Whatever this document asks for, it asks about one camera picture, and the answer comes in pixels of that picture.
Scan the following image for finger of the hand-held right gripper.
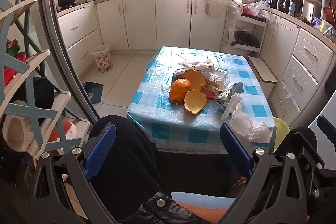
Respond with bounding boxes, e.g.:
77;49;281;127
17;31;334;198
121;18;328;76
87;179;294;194
276;127;326;169
316;115;336;136

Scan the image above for person's black trouser leg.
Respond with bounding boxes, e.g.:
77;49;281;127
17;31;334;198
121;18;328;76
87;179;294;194
88;115;172;224

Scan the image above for metal door frame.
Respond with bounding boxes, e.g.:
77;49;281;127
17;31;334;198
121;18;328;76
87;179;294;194
39;0;102;119

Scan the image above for white tissue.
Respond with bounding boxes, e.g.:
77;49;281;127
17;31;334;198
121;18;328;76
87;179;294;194
221;93;243;121

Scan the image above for blue white shelf unit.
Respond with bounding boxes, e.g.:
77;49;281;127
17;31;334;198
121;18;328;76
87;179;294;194
0;0;91;160

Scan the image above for white red plastic bag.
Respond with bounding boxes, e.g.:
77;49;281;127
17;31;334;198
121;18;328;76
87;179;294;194
230;0;244;16

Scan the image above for white base cabinets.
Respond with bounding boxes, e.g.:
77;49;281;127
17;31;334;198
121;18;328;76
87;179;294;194
57;0;231;75

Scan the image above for bowl-shaped orange peel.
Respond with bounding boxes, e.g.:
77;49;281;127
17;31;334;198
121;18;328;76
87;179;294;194
183;89;208;115

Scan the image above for green white drink carton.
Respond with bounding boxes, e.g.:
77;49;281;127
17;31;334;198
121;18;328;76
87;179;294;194
215;81;244;111

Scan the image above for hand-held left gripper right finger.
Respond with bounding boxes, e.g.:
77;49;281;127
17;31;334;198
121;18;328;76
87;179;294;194
219;123;315;224

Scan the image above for clear plastic wrapper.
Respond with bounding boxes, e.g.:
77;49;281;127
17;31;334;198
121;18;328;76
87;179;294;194
199;66;230;89

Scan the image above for white shelf rack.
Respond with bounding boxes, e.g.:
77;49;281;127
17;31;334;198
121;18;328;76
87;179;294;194
222;13;268;56

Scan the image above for white refrigerator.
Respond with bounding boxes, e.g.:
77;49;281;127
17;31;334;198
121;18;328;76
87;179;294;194
307;98;336;130

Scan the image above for white drawer cabinet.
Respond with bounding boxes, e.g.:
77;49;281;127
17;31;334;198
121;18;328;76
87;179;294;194
260;10;336;130

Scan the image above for clear plastic film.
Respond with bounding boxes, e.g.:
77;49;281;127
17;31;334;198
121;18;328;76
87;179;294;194
282;86;301;112

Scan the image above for black frying pan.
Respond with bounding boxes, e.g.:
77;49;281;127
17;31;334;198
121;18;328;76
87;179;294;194
234;30;260;47

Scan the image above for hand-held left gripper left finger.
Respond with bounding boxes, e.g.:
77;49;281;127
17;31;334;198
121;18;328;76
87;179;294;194
33;123;124;224

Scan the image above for red snack packet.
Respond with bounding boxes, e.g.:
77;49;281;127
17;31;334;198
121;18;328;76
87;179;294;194
203;90;218;101

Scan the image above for clear plastic bag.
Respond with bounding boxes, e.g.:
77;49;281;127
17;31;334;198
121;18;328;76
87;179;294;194
243;0;271;14

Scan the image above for white wooden stool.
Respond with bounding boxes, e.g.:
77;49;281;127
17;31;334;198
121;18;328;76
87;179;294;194
248;56;278;94

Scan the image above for blue checked tablecloth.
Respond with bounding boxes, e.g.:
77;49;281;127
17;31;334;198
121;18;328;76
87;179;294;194
127;46;276;153

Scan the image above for floral waste basket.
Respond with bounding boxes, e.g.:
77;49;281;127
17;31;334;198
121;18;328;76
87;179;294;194
91;44;113;73

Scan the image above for thin crinkled plastic wrapper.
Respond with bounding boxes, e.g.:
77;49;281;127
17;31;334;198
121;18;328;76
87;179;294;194
178;59;216;70

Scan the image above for round orange peel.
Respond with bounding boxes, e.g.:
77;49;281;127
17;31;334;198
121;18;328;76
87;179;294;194
169;78;193;104

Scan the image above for white kettle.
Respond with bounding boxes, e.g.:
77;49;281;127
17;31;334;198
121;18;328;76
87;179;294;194
301;0;317;22

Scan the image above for blue dustpan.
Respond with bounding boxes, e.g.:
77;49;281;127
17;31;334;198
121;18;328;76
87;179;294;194
82;81;104;104

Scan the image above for pale yellow plastic bin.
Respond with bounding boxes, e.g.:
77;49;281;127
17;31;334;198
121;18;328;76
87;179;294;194
272;117;291;153

